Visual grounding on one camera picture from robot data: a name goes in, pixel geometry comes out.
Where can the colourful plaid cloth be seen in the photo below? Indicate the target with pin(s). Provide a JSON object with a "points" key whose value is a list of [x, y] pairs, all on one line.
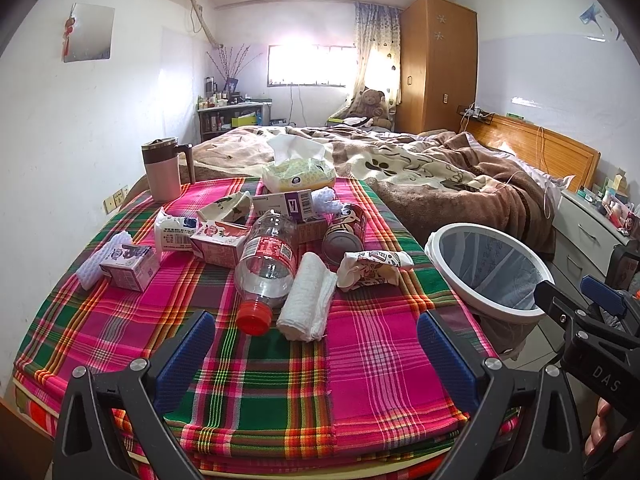
{"points": [[261, 402]]}

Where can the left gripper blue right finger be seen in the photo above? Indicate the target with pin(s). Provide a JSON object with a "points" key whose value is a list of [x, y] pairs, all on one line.
{"points": [[455, 361]]}

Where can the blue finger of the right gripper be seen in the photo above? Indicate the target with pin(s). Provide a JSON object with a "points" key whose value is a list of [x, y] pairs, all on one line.
{"points": [[603, 295], [560, 308]]}

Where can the dried branches in vase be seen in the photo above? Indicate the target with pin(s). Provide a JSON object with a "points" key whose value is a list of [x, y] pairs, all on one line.
{"points": [[230, 62]]}

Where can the purple white medicine box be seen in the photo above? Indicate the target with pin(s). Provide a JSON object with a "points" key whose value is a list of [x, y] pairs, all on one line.
{"points": [[297, 205]]}

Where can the brown floral blanket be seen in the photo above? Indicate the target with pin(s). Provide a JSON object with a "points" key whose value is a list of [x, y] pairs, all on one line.
{"points": [[427, 181]]}

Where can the snack wrapper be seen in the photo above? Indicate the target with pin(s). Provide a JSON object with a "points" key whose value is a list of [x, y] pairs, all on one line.
{"points": [[371, 267]]}

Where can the silver wall mirror sheet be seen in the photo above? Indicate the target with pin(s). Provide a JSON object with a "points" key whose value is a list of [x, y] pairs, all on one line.
{"points": [[88, 33]]}

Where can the wooden wardrobe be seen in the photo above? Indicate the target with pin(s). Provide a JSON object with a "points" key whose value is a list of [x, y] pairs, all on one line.
{"points": [[438, 65]]}

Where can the white bedside drawer cabinet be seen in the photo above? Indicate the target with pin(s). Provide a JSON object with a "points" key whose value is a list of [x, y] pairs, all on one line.
{"points": [[585, 240]]}

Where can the white milk pouch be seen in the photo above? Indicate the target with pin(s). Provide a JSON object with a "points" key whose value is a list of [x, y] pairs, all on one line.
{"points": [[173, 233]]}

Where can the red drink can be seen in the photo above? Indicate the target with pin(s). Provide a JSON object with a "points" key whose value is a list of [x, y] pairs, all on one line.
{"points": [[345, 233]]}

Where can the cluttered shelf desk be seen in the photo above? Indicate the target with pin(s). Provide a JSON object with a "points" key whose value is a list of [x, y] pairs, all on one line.
{"points": [[221, 112]]}

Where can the crumpled leaf print paper bag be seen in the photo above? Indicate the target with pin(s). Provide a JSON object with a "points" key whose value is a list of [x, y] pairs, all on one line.
{"points": [[231, 208]]}

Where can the white rim trash bin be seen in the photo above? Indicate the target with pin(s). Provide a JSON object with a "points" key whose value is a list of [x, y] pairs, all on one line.
{"points": [[495, 275]]}

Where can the wooden headboard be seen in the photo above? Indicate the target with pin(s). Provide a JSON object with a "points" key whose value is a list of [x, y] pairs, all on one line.
{"points": [[556, 154]]}

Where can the clear plastic bottle red cap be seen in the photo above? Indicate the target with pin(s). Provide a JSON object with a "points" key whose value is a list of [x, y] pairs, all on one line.
{"points": [[265, 272]]}

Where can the right human hand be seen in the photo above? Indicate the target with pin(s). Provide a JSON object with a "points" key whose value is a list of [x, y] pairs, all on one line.
{"points": [[599, 429]]}

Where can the pink brown lidded mug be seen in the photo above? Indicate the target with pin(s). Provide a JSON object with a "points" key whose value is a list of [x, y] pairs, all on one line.
{"points": [[161, 163]]}

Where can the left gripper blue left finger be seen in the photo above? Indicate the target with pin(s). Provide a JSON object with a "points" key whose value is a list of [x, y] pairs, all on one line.
{"points": [[178, 359]]}

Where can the red strawberry milk carton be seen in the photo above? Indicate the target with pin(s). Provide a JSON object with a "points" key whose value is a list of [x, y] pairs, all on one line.
{"points": [[219, 243]]}

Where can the white foam pad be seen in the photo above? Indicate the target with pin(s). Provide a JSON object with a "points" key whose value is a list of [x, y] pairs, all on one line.
{"points": [[89, 272]]}

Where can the white towel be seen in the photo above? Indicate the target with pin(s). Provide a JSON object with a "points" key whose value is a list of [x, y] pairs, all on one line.
{"points": [[305, 312]]}

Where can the yellow tissue pack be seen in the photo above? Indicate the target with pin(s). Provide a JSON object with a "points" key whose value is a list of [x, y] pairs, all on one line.
{"points": [[298, 164]]}

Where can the purple small milk carton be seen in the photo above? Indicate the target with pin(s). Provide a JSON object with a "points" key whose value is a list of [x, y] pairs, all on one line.
{"points": [[131, 266]]}

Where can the brown patterned small box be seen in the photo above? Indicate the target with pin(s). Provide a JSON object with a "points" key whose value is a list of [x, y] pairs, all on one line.
{"points": [[310, 231]]}

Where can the floral curtain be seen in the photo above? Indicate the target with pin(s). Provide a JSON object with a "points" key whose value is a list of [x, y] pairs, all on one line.
{"points": [[377, 41]]}

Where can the brown teddy bear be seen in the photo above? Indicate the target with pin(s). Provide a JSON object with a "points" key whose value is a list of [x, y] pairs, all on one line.
{"points": [[371, 105]]}

